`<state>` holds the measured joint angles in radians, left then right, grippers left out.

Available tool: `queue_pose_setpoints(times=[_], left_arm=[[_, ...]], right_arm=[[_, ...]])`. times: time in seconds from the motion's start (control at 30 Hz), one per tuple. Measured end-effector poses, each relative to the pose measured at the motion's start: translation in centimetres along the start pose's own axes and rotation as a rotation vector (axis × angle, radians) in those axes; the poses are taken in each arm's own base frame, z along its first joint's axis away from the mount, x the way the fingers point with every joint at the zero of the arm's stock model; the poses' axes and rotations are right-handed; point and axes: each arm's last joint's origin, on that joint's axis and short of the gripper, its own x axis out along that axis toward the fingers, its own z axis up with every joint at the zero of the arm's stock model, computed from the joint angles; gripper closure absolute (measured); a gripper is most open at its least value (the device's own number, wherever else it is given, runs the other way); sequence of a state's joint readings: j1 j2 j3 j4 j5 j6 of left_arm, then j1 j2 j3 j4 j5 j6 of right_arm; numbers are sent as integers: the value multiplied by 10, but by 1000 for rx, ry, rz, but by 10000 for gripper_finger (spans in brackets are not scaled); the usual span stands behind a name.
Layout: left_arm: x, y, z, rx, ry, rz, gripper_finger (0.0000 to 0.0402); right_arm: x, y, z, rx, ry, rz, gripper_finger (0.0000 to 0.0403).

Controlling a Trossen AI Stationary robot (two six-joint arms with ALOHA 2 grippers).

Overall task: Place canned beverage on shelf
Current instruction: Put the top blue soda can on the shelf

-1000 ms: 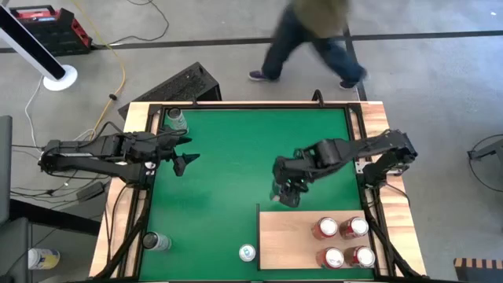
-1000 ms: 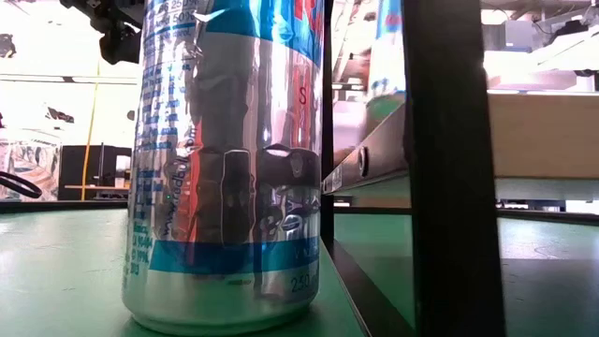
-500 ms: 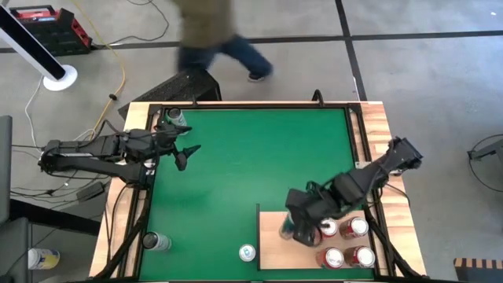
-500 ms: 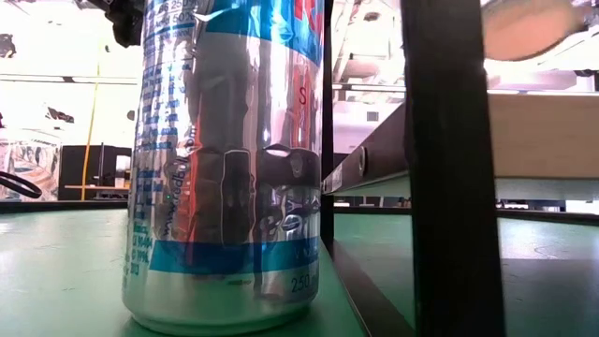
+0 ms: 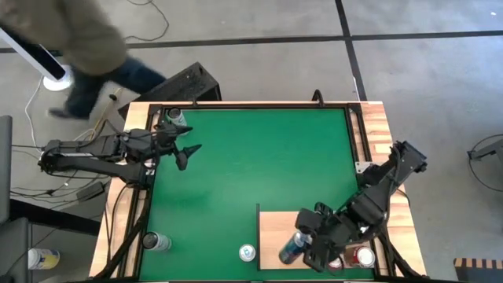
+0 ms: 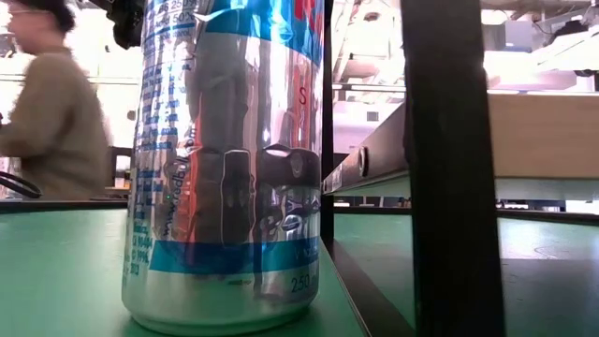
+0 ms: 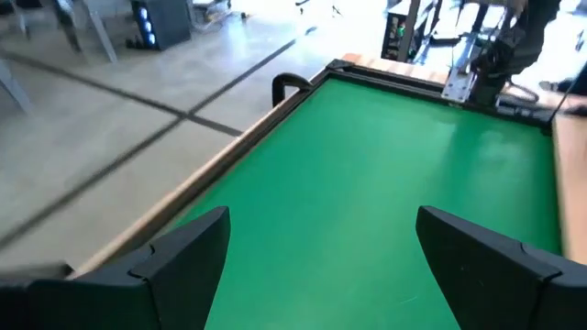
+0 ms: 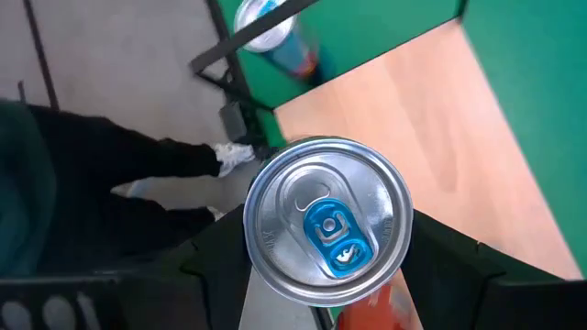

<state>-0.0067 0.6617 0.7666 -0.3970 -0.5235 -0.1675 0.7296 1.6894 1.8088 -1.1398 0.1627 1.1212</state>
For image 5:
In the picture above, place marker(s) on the red Coca-Cola can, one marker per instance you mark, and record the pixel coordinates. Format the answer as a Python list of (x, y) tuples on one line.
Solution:
[(363, 257)]

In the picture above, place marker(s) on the green table mat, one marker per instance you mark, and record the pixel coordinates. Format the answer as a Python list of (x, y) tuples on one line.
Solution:
[(243, 165)]

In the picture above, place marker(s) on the black perforated box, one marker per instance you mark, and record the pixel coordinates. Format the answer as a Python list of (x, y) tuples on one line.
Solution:
[(184, 84)]

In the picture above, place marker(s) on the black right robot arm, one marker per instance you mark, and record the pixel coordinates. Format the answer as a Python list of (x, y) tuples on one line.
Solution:
[(385, 184)]

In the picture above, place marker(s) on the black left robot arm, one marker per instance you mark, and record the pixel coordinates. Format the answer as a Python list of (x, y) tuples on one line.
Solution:
[(98, 151)]

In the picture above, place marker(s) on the white yellow can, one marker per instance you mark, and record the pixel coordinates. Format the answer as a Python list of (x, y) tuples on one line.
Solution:
[(43, 259)]

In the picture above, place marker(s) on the black box orange-striped edge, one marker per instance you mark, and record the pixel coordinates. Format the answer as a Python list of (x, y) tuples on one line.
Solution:
[(479, 273)]

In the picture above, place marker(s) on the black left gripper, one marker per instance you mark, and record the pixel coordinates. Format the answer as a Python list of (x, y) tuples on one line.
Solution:
[(165, 141)]

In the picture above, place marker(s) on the wooden board tray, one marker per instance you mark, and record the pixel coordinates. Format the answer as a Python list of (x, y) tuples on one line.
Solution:
[(275, 232)]

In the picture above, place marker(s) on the person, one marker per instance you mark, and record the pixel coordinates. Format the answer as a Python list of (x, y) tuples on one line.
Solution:
[(78, 39)]

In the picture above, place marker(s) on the white Celsius Tropical Vibe can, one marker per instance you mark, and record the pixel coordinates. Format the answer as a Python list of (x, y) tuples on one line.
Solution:
[(159, 242)]

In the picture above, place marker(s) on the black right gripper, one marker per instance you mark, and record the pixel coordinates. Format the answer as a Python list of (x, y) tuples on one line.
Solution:
[(322, 228)]

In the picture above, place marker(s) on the black power adapter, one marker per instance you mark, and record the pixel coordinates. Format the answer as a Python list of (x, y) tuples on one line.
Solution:
[(91, 192)]

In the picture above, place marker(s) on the grey round-base stand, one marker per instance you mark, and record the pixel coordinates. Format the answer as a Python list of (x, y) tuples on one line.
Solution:
[(487, 151)]

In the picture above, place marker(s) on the black metal table frame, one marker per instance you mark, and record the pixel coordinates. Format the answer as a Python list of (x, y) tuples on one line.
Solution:
[(255, 106)]

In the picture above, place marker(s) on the white stand black stripe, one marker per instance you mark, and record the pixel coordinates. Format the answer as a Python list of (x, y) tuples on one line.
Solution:
[(35, 55)]

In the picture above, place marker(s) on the blue silver Red Bull can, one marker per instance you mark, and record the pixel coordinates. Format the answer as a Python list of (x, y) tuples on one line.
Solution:
[(290, 249), (247, 252)]

